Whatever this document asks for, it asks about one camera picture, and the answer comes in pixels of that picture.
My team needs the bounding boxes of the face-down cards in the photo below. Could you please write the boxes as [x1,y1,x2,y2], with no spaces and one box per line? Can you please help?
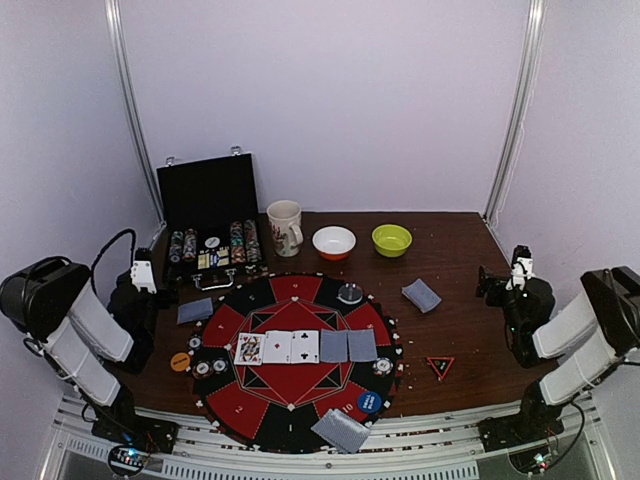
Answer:
[177,298,214,325]

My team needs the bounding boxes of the orange big blind button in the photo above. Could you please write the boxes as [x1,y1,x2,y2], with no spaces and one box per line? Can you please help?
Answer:
[170,352,191,373]

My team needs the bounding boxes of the grey card deck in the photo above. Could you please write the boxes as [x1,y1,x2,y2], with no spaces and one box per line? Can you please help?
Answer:
[401,278,442,314]

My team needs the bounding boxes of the queen of hearts card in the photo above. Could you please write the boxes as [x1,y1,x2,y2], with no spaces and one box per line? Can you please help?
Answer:
[234,332,266,366]

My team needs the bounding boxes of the ace of diamonds card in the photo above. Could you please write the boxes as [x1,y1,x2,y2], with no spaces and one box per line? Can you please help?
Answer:
[262,330,293,364]

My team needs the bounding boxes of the stack of poker chips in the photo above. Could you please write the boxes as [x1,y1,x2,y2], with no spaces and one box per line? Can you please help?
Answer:
[372,357,394,377]

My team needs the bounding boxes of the face-down board card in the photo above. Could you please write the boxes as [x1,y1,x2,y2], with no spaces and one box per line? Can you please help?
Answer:
[320,330,348,364]
[348,329,378,362]

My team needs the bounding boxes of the clear dealer button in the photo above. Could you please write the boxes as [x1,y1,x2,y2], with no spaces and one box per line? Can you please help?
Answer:
[337,283,363,305]

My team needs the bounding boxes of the ace of clubs card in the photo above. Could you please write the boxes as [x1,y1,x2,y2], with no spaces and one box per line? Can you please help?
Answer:
[290,330,319,364]

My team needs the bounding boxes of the blue small blind button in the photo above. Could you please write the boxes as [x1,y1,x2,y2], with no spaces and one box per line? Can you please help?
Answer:
[357,391,382,414]

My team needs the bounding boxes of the face-down cards front edge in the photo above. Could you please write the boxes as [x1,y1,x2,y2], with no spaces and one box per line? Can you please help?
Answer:
[311,409,370,454]

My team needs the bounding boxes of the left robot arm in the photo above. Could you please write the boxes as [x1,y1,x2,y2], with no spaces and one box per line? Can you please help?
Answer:
[1,256,170,444]

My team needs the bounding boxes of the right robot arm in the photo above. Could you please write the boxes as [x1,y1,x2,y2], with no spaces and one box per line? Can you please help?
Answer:
[476,261,639,442]

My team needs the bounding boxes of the black red triangular marker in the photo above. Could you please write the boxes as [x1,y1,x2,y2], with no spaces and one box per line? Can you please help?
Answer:
[426,357,455,382]

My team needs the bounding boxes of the white dealer chip in case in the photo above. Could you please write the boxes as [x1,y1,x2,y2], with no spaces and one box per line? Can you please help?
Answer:
[204,237,220,249]

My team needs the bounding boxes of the black poker chip case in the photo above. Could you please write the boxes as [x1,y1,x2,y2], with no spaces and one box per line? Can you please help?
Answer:
[156,153,268,286]

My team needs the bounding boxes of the lime green bowl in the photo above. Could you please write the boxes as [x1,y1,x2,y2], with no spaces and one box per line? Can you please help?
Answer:
[371,224,413,258]

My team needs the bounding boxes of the round red black poker mat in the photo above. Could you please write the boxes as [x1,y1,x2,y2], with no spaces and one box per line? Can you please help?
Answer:
[187,273,403,454]

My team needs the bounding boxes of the white floral ceramic mug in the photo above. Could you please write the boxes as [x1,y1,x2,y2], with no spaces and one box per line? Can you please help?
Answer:
[266,200,304,258]

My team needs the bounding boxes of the white orange bowl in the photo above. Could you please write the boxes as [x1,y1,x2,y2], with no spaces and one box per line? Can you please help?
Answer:
[312,226,357,261]

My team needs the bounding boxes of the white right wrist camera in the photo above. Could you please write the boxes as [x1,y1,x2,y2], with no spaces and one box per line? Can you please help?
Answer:
[506,245,534,291]

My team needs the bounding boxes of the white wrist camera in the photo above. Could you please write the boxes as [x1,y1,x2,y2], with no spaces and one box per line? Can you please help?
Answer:
[506,245,534,291]
[130,248,157,294]

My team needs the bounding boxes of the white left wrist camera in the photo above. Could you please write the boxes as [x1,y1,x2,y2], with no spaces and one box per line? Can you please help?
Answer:
[130,248,157,294]

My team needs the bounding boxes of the left black cable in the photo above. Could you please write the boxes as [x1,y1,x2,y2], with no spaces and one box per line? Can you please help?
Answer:
[89,228,139,301]

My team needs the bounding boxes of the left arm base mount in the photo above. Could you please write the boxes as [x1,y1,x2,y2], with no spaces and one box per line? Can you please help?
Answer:
[91,413,179,454]

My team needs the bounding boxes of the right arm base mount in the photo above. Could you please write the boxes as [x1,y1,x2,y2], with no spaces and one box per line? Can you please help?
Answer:
[477,412,564,452]

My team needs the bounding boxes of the aluminium front rail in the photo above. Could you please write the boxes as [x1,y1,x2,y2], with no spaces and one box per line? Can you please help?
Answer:
[39,394,616,480]

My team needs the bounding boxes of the right aluminium frame post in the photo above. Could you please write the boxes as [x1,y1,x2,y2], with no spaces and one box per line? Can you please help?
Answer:
[484,0,547,229]

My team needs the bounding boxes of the aluminium frame post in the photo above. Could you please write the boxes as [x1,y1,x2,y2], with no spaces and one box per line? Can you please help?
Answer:
[484,0,547,229]
[104,0,164,225]

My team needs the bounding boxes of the left aluminium frame post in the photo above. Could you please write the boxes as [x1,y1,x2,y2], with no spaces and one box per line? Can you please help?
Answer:
[104,0,164,225]

